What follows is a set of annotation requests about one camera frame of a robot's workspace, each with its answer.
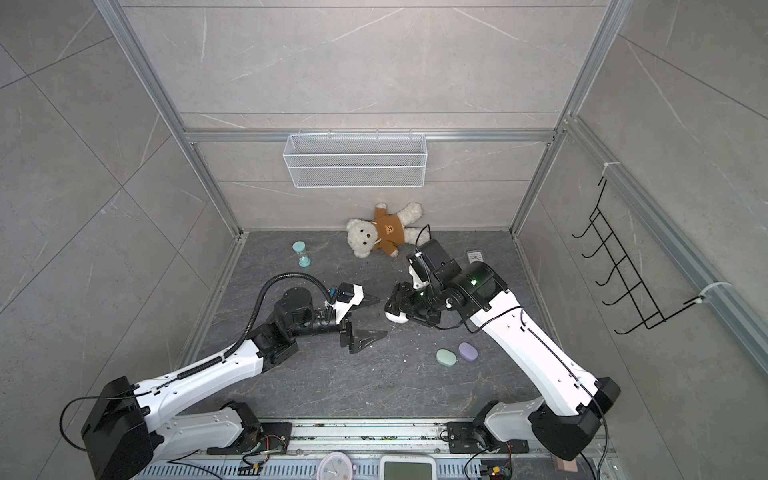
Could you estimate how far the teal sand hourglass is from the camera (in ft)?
3.44

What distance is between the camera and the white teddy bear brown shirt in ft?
3.59

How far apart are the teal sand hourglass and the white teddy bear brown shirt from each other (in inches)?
6.6
